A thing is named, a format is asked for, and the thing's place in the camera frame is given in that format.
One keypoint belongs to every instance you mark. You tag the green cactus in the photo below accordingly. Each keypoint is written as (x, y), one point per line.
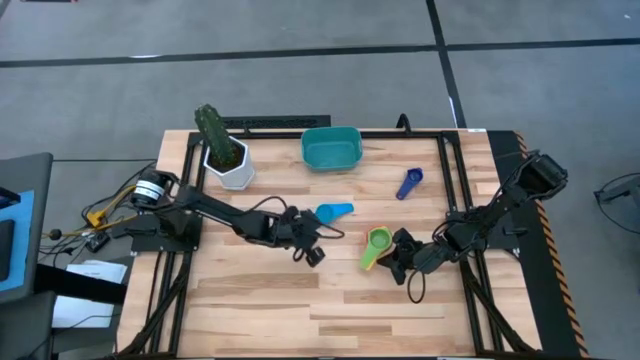
(215, 132)

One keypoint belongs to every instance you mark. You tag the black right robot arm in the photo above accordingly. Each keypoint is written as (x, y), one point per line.
(500, 205)

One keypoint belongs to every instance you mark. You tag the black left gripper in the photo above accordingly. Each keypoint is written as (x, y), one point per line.
(297, 227)

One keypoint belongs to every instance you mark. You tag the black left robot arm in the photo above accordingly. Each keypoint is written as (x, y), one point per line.
(215, 207)

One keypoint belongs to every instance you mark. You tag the light blue measuring cup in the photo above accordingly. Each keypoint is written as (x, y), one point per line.
(327, 213)

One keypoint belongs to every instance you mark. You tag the large orange-red measuring cup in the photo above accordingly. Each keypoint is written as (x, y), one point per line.
(376, 265)

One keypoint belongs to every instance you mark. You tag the black aluminium table frame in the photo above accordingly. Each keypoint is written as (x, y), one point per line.
(452, 170)

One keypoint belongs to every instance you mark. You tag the white paper sheet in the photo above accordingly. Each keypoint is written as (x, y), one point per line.
(95, 272)

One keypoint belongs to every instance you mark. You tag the grey desk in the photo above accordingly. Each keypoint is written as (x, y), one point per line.
(35, 175)

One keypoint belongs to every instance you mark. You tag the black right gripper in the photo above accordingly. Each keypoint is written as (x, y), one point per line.
(425, 255)

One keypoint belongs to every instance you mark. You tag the small indigo measuring cup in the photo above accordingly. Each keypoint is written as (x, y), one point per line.
(414, 176)

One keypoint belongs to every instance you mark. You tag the white hexagonal plant pot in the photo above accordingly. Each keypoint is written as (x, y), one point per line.
(235, 177)

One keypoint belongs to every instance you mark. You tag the blue pad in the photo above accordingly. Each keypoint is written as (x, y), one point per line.
(22, 240)

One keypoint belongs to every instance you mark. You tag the teal plastic basket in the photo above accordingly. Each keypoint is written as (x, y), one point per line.
(332, 150)

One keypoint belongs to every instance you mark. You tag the black mat with hazard stripes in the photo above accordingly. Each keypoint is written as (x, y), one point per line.
(550, 300)

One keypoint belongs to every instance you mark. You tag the green measuring cup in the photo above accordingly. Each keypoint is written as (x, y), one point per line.
(369, 259)

